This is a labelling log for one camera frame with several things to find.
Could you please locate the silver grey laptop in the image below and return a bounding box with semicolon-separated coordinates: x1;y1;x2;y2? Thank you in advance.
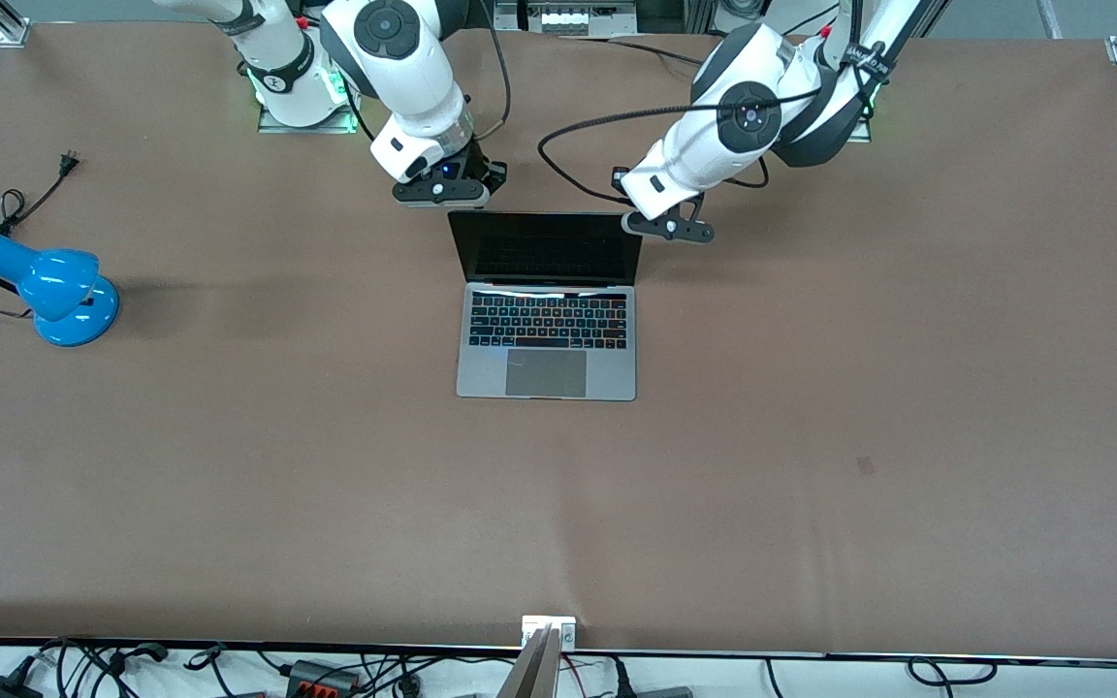
448;210;644;402

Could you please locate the silver power strip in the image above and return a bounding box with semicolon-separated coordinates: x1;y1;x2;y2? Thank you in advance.
495;0;639;38

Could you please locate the blue desk lamp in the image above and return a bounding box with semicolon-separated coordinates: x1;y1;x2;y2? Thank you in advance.
0;231;121;348

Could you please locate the black orange connector block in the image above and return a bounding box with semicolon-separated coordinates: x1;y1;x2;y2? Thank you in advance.
285;659;362;695

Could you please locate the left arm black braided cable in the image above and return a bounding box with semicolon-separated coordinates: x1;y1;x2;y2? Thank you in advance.
537;29;894;205

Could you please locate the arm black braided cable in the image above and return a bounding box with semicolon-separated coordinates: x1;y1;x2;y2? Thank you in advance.
537;29;894;205
340;0;513;146

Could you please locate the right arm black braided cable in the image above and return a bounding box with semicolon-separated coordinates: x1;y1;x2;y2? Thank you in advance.
340;0;513;146

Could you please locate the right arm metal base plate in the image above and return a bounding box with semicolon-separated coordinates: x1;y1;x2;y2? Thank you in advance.
258;102;360;135

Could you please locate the thin black table cable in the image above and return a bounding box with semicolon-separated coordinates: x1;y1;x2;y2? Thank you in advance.
558;35;710;67

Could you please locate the black lamp power cord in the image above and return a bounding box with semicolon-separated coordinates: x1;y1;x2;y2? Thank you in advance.
0;150;82;321

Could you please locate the white metal bracket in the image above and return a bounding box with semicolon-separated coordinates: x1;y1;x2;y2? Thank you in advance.
522;616;577;649

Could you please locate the grey camera mount pole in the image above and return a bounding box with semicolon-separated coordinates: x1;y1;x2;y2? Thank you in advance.
495;625;564;698

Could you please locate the black looped floor cable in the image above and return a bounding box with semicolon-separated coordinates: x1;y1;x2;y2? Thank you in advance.
908;656;998;688

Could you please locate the black tangled floor cable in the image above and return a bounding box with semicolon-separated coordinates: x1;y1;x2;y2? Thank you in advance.
35;637;174;698

